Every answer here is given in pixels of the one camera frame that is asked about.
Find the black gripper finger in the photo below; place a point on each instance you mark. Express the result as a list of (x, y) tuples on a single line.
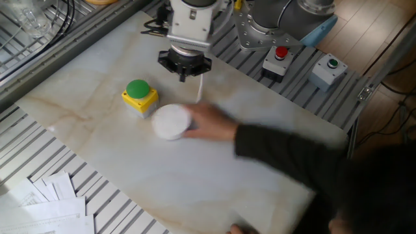
[(207, 65), (164, 60)]

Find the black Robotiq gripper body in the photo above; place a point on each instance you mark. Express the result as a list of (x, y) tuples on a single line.
[(187, 61)]

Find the round white power strip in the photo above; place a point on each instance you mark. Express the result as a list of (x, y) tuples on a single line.
[(170, 122)]

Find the right forearm dark sleeve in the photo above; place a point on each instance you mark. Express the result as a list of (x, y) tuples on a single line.
[(286, 146)]

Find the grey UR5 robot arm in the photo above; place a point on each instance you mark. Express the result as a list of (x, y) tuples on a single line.
[(276, 13)]

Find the yellow box green mushroom button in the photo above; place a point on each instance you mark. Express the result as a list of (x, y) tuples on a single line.
[(139, 97)]

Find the grey box red button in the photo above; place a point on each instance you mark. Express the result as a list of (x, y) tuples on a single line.
[(276, 65)]

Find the grey box green button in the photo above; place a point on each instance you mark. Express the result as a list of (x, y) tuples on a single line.
[(326, 73)]

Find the person's right hand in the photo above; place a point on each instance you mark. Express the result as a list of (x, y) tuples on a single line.
[(211, 125)]

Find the person's left hand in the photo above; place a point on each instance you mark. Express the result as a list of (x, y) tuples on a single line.
[(237, 230)]

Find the round wooden disc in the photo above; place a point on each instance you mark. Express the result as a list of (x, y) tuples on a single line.
[(100, 1)]

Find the clear glass beaker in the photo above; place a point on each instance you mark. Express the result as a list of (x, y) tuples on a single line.
[(31, 16)]

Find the white paper sheet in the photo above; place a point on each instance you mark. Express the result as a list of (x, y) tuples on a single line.
[(22, 195), (63, 185), (55, 208), (45, 191), (65, 226)]

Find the person with dark hair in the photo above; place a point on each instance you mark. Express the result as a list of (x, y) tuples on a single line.
[(373, 195)]

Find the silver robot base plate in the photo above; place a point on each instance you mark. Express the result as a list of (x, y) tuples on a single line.
[(260, 40)]

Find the grey table frame rail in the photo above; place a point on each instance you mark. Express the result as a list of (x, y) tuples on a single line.
[(74, 42)]

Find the aluminium frame bar with bracket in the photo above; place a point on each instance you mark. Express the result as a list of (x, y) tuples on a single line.
[(386, 61)]

